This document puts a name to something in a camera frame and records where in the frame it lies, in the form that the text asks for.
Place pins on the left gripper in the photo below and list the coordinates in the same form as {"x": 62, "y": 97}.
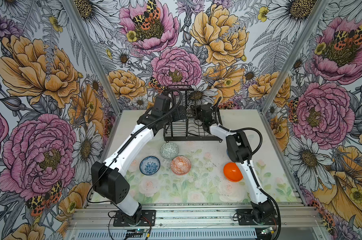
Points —
{"x": 183, "y": 112}

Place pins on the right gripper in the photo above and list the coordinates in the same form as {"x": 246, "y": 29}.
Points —
{"x": 198, "y": 107}

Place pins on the black wire dish rack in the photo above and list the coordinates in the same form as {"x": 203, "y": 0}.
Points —
{"x": 189, "y": 129}

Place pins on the blue floral bowl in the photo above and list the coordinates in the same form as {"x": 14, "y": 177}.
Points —
{"x": 150, "y": 165}

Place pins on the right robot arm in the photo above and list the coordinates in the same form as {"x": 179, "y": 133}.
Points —
{"x": 240, "y": 152}

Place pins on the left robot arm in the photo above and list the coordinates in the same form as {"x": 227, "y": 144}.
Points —
{"x": 108, "y": 177}

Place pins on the green patterned bowl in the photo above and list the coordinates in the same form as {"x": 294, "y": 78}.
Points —
{"x": 169, "y": 150}

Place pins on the orange patterned bowl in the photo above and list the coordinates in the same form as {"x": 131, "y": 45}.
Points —
{"x": 180, "y": 165}

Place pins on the plain orange bowl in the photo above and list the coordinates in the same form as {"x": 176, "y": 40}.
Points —
{"x": 232, "y": 172}

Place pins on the green circuit board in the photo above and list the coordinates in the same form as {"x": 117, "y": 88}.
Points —
{"x": 137, "y": 233}

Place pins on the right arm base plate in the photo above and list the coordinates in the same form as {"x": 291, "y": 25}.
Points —
{"x": 247, "y": 217}

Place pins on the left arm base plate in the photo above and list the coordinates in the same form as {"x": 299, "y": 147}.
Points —
{"x": 144, "y": 218}

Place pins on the aluminium front rail frame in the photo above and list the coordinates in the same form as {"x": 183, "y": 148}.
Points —
{"x": 204, "y": 222}

